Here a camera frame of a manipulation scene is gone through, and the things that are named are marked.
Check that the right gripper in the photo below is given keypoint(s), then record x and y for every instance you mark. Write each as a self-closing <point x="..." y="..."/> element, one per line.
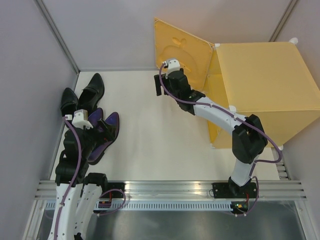
<point x="158" y="85"/>

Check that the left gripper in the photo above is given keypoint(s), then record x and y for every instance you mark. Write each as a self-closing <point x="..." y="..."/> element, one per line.
<point x="103" y="136"/>

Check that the purple loafer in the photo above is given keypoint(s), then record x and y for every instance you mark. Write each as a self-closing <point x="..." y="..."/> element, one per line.
<point x="95" y="116"/>
<point x="113" y="122"/>

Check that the black loafer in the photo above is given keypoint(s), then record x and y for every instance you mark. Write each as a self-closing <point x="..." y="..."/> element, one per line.
<point x="92" y="94"/>
<point x="69" y="102"/>

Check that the yellow cabinet door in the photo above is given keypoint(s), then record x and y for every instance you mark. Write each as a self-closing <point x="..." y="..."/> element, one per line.
<point x="193" y="53"/>

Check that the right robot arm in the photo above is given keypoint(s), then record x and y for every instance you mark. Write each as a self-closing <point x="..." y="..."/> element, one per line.
<point x="247" y="134"/>

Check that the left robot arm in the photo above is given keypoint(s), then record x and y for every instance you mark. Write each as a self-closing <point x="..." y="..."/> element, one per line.
<point x="76" y="190"/>

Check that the yellow plastic shoe cabinet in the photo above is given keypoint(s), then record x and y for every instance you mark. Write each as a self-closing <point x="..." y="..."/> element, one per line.
<point x="268" y="79"/>

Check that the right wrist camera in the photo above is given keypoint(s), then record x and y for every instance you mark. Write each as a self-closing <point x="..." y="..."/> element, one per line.
<point x="171" y="65"/>

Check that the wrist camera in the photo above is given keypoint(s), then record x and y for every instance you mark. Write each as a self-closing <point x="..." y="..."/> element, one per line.
<point x="79" y="119"/>
<point x="171" y="65"/>

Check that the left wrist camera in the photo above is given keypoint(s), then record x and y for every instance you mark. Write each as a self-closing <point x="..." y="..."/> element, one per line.
<point x="79" y="119"/>

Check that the left aluminium corner post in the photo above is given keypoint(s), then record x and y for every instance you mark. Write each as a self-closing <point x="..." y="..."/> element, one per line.
<point x="57" y="35"/>

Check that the aluminium corner post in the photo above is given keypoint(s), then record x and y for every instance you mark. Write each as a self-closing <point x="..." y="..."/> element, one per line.
<point x="283" y="20"/>
<point x="57" y="35"/>

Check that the white slotted cable duct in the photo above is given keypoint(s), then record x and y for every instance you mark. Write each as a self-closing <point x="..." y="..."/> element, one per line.
<point x="139" y="205"/>

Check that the right aluminium corner post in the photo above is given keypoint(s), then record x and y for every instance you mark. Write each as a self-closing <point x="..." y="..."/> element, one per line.
<point x="283" y="20"/>

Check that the aluminium mounting rail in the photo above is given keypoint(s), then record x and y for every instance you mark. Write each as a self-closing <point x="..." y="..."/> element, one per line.
<point x="269" y="190"/>

